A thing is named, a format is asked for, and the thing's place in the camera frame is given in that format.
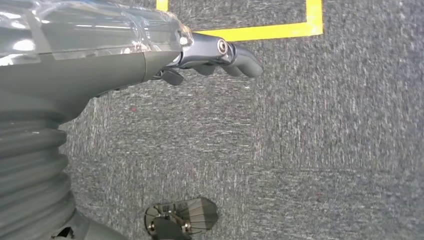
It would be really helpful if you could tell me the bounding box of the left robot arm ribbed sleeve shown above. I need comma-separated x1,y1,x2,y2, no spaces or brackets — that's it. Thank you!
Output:
0,115,130,240

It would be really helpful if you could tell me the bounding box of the yellow floor tape rectangle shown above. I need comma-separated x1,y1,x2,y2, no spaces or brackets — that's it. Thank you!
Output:
155,0,324,42

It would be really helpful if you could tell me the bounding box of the black robot foot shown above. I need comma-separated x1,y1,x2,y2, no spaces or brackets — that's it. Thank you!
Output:
144,197,220,240

